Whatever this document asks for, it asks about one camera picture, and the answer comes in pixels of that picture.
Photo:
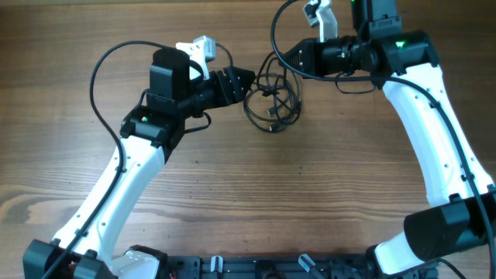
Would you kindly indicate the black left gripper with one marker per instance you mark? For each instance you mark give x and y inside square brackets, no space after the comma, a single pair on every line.
[221,80]

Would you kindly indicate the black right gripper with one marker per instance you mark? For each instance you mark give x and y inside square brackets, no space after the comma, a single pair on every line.
[310,49]

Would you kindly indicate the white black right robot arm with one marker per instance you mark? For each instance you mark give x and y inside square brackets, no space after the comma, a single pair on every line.
[406,67]

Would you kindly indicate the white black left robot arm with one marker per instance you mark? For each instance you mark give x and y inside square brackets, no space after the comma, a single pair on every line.
[181,87]

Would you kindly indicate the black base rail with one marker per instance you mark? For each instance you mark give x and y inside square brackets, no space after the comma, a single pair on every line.
[348,266]

